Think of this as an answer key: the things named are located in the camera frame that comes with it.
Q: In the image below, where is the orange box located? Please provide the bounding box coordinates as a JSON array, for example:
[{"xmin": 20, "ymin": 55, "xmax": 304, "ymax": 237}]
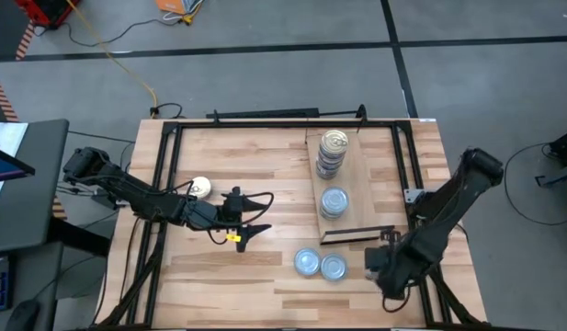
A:
[{"xmin": 154, "ymin": 0, "xmax": 188, "ymax": 16}]

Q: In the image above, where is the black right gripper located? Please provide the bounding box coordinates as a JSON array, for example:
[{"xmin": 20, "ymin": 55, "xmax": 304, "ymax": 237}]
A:
[{"xmin": 363, "ymin": 245, "xmax": 409, "ymax": 301}]

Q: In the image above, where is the long black bar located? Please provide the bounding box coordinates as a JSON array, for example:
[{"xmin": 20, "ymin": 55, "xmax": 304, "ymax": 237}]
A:
[{"xmin": 206, "ymin": 108, "xmax": 321, "ymax": 120}]

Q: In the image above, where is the thin wooden board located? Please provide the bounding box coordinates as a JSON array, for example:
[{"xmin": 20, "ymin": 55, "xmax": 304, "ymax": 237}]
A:
[{"xmin": 304, "ymin": 104, "xmax": 396, "ymax": 246}]

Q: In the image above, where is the dark mat hazard-striped edge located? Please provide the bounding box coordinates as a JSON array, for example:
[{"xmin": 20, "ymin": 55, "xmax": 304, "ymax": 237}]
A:
[
  {"xmin": 0, "ymin": 0, "xmax": 37, "ymax": 62},
  {"xmin": 0, "ymin": 81, "xmax": 20, "ymax": 123}
]

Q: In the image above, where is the white paper sheet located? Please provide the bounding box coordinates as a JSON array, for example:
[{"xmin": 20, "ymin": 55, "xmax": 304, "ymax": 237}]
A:
[{"xmin": 0, "ymin": 121, "xmax": 29, "ymax": 204}]

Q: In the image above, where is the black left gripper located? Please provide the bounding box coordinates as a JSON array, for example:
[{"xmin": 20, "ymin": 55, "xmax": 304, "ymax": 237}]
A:
[{"xmin": 185, "ymin": 185, "xmax": 274, "ymax": 254}]

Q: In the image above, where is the black monitor blue screen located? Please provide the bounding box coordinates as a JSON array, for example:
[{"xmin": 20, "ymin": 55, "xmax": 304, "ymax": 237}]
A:
[{"xmin": 0, "ymin": 143, "xmax": 37, "ymax": 184}]

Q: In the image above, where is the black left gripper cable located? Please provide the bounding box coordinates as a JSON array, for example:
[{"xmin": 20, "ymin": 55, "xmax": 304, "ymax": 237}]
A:
[{"xmin": 208, "ymin": 191, "xmax": 276, "ymax": 245}]

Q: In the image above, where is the red black equipment case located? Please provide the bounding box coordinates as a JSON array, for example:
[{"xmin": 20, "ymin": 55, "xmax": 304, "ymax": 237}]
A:
[{"xmin": 14, "ymin": 0, "xmax": 82, "ymax": 29}]

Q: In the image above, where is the black aluminium rig frame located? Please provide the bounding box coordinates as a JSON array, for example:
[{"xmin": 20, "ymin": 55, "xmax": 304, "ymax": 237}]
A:
[{"xmin": 97, "ymin": 120, "xmax": 492, "ymax": 330}]

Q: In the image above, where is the yellow floor cable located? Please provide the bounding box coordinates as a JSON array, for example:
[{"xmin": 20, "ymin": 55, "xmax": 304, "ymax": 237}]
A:
[{"xmin": 65, "ymin": 0, "xmax": 160, "ymax": 108}]

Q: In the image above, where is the black metal stand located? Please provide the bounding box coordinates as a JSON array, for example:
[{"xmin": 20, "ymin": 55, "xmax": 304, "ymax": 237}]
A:
[{"xmin": 534, "ymin": 127, "xmax": 567, "ymax": 188}]

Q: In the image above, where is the black floor cable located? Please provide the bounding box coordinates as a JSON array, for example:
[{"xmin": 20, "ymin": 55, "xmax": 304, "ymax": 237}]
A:
[
  {"xmin": 34, "ymin": 16, "xmax": 195, "ymax": 48},
  {"xmin": 502, "ymin": 141, "xmax": 567, "ymax": 239}
]

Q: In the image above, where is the black cable coil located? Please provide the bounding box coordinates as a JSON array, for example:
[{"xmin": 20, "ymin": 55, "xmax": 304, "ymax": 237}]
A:
[{"xmin": 148, "ymin": 102, "xmax": 184, "ymax": 120}]

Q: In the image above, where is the black computer mouse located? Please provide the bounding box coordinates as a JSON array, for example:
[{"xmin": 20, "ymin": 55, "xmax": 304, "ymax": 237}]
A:
[{"xmin": 5, "ymin": 298, "xmax": 40, "ymax": 331}]

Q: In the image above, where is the grey side desk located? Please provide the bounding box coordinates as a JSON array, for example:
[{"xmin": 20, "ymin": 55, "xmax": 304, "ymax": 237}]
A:
[
  {"xmin": 0, "ymin": 118, "xmax": 71, "ymax": 255},
  {"xmin": 0, "ymin": 241, "xmax": 66, "ymax": 331}
]

